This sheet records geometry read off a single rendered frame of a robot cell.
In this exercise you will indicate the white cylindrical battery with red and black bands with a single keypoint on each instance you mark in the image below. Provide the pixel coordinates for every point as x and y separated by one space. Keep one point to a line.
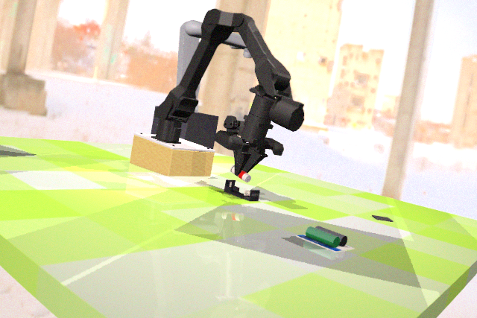
243 175

